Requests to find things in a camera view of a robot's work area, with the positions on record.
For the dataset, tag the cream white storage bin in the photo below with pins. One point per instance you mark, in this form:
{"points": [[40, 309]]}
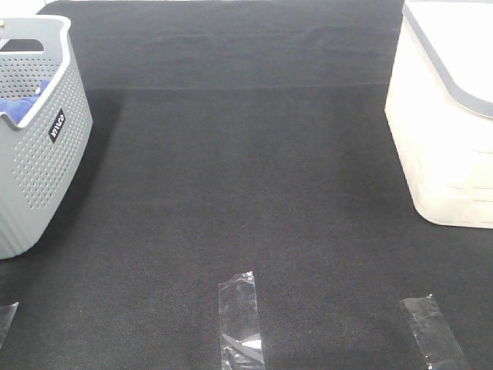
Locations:
{"points": [[439, 109]]}

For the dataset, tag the centre clear tape strip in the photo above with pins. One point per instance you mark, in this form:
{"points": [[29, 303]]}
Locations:
{"points": [[240, 339]]}

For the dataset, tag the grey perforated laundry basket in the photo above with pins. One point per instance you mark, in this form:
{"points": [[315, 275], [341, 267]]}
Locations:
{"points": [[41, 154]]}

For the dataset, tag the left clear tape strip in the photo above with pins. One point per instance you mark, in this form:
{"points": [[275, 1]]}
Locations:
{"points": [[7, 313]]}

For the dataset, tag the blue cloth in basket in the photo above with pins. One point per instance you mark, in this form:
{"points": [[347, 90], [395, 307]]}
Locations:
{"points": [[17, 108]]}

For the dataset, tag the black table cloth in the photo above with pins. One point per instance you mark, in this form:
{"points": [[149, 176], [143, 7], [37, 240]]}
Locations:
{"points": [[231, 137]]}

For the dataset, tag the clear tape strip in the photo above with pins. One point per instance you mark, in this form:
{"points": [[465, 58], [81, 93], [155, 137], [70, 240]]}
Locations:
{"points": [[7, 313], [432, 334], [240, 339]]}

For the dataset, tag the right clear tape strip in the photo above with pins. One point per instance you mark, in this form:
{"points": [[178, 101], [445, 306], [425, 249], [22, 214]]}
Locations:
{"points": [[432, 334]]}

